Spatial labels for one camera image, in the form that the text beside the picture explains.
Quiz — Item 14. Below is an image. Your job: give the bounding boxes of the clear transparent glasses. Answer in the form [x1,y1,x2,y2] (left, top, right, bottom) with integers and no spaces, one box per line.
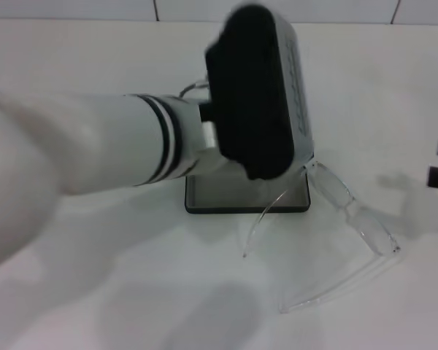
[242,160,402,316]

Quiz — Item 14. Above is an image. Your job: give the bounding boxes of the black glasses case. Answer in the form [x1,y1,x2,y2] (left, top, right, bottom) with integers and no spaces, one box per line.
[184,160,312,216]

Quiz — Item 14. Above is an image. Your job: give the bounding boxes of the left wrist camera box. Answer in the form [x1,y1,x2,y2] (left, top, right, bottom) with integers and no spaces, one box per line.
[199,2,314,182]

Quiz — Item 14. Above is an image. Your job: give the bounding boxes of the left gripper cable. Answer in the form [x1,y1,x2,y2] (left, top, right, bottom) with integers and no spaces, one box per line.
[177,80,210,98]

